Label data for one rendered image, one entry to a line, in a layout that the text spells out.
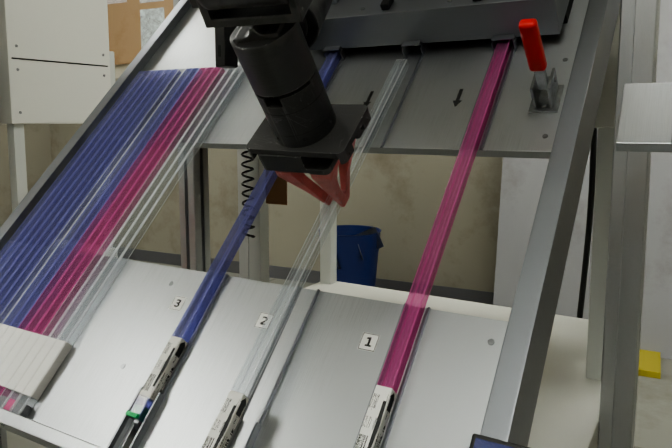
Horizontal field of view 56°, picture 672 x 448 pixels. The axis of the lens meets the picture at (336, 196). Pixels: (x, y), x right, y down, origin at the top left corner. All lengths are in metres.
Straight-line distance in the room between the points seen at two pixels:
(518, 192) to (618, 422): 2.26
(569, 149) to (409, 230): 3.06
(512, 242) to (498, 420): 2.66
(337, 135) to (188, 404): 0.27
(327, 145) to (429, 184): 3.04
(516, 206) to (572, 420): 2.25
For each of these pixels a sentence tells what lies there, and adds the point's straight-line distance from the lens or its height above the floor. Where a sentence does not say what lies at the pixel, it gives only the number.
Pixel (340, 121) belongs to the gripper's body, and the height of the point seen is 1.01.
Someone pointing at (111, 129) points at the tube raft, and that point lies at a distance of 0.96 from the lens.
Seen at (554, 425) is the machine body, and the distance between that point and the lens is 0.91.
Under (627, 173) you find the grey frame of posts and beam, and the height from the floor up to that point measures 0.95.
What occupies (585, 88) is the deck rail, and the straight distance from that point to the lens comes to 0.66.
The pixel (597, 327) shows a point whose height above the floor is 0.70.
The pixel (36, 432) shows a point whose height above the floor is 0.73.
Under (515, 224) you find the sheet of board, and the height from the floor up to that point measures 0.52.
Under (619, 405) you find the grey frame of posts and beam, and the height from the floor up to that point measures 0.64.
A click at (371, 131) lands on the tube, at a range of 0.68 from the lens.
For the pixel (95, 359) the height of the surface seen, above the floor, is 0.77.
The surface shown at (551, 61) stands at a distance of 0.72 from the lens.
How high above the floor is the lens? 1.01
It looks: 7 degrees down
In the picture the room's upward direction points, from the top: straight up
